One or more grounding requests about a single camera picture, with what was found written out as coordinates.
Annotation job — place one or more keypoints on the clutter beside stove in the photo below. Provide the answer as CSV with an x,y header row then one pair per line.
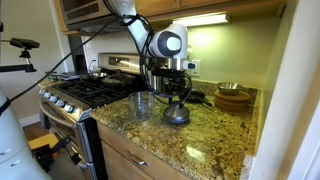
x,y
61,76

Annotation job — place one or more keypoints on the small black cast-iron skillet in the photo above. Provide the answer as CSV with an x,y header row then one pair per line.
x,y
198,97

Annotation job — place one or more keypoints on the stacked round wooden boards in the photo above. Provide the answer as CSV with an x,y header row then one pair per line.
x,y
233,101

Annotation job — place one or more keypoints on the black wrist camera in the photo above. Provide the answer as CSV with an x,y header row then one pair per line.
x,y
171,73

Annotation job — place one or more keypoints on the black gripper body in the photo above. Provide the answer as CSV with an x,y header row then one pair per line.
x,y
173,86

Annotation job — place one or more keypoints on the stainless steel microwave hood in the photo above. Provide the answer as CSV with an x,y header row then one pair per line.
x,y
86,13

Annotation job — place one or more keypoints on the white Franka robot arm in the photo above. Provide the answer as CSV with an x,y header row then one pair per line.
x,y
166,43

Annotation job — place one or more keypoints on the yellow floor object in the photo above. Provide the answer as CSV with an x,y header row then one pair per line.
x,y
43,140

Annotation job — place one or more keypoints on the black camera on stand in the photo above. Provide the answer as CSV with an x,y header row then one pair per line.
x,y
23,45

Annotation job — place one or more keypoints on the small steel bowl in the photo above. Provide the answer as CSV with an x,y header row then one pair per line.
x,y
230,88

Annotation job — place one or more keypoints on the under-cabinet fluorescent light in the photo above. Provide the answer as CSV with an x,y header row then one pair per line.
x,y
201,19

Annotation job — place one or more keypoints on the stainless steel gas stove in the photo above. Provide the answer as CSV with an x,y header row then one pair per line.
x,y
83,96

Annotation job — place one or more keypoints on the steel utensil canister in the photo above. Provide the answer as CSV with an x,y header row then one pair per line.
x,y
154,83

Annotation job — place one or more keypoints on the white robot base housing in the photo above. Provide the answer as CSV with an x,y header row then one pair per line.
x,y
13,153

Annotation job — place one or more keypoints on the small steel pan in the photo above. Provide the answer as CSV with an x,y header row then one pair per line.
x,y
97,75

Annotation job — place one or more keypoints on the wooden wall cabinets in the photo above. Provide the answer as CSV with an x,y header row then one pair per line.
x,y
206,4

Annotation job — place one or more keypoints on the black countertop appliance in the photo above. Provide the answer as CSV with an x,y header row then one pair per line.
x,y
81,63

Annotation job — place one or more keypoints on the wooden base cabinet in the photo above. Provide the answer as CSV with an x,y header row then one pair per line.
x,y
116,160

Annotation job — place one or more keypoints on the silver conical processor lid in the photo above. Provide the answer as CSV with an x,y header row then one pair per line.
x,y
176,115

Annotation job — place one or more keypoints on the black floor stand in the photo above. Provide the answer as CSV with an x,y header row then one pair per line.
x,y
50,153

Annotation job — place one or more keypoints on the white wall outlet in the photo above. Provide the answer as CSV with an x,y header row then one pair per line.
x,y
197,70

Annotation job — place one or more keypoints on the dark pan with lid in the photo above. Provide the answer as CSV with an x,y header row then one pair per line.
x,y
117,80

